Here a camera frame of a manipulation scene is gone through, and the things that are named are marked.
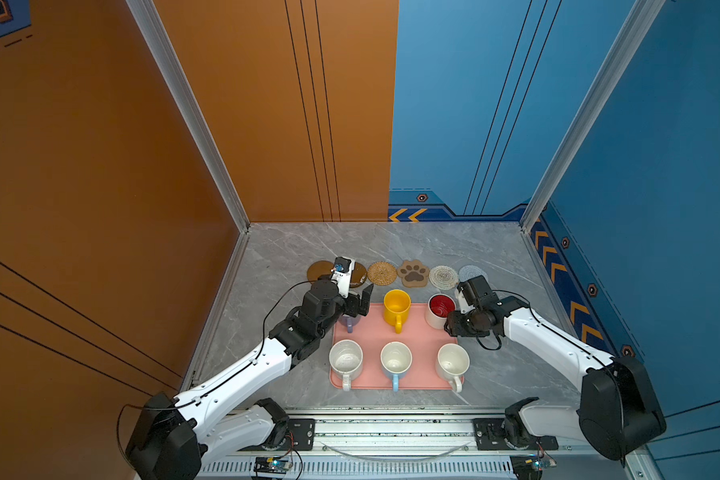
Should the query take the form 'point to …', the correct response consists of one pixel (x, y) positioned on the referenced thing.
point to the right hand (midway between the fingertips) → (451, 327)
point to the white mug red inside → (438, 308)
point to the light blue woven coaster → (471, 271)
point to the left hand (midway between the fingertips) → (357, 278)
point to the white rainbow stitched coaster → (442, 277)
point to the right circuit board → (530, 466)
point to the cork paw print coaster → (413, 273)
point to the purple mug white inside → (349, 321)
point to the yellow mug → (396, 306)
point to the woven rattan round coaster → (381, 273)
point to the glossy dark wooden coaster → (359, 273)
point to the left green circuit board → (271, 465)
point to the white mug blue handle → (395, 360)
